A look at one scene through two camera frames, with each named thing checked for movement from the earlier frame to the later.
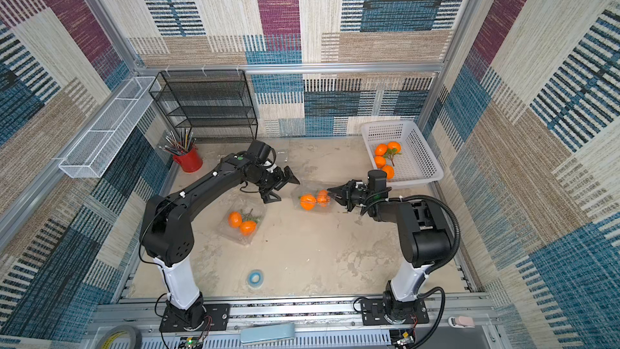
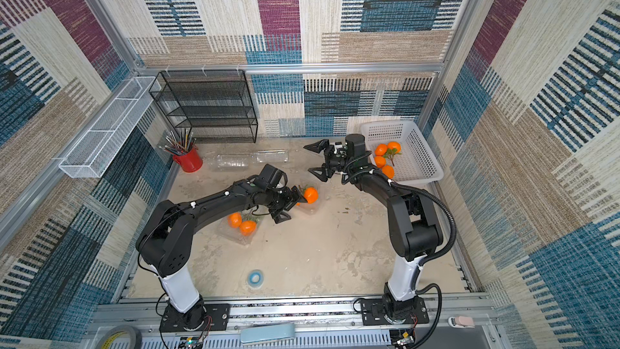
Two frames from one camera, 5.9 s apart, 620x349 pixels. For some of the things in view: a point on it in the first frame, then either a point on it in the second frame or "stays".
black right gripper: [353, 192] → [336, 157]
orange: [394, 145] stays
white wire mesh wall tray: [93, 153] stays
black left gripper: [282, 182] → [291, 199]
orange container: [379, 161] stays
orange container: [389, 171] stays
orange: [380, 149] stays
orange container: [323, 198] → [311, 195]
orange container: [248, 227] stays
